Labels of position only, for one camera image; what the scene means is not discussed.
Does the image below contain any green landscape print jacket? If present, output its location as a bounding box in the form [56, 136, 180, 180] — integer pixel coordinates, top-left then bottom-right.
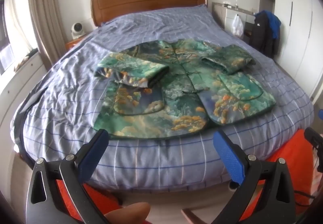
[94, 39, 276, 139]

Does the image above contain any wooden bedside table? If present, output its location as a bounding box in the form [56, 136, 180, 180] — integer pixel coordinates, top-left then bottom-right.
[65, 35, 85, 51]

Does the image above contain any white drawer cabinet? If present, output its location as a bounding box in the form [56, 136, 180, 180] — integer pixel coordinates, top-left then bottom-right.
[1, 53, 47, 138]

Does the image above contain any grey white dresser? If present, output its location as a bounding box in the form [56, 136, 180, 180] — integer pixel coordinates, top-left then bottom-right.
[212, 2, 255, 39]

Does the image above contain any white round desk fan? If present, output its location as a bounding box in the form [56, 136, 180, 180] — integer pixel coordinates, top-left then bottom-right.
[71, 22, 85, 39]

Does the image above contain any white wardrobe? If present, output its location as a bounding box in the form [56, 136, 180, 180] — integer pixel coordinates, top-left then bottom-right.
[274, 0, 322, 102]

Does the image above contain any beige window curtain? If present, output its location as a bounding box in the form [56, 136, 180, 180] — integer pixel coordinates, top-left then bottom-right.
[28, 0, 67, 70]

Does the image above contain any black and blue hanging jacket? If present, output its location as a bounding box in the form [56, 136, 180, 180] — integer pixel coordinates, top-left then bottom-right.
[249, 10, 281, 59]

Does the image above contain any white plastic bag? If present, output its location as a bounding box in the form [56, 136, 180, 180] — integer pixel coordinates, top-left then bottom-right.
[232, 14, 244, 38]

